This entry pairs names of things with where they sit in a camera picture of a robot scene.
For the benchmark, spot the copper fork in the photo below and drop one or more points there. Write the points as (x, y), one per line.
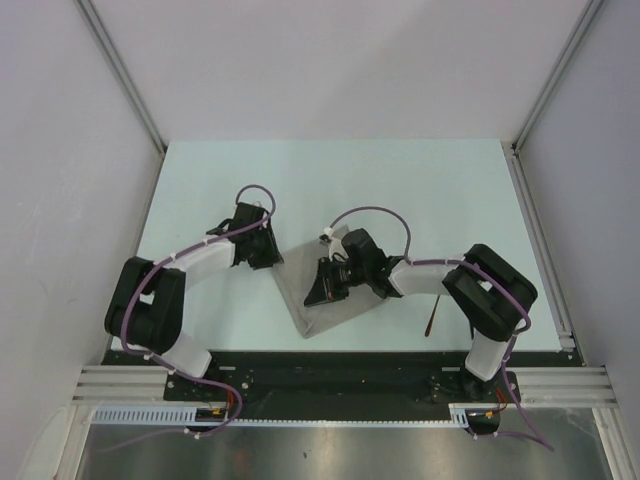
(432, 317)

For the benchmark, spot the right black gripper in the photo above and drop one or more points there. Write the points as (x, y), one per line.
(325, 288)

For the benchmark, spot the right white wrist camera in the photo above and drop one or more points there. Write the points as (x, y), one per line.
(335, 249)

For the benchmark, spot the aluminium front rail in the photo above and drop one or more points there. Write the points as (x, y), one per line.
(540, 387)

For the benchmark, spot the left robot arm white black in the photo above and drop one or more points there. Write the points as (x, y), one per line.
(147, 307)

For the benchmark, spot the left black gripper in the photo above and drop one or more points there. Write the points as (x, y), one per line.
(271, 255)

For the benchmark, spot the left aluminium corner post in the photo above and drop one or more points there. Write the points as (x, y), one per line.
(107, 47)

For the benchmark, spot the grey cloth napkin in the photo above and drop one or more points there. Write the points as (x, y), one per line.
(295, 276)

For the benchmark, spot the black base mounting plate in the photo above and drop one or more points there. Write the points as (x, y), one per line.
(344, 387)

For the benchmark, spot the right aluminium corner post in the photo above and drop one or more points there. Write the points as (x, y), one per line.
(568, 52)

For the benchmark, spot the aluminium corner post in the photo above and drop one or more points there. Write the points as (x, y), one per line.
(568, 52)
(107, 47)

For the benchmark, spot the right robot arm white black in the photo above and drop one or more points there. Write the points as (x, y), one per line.
(495, 298)

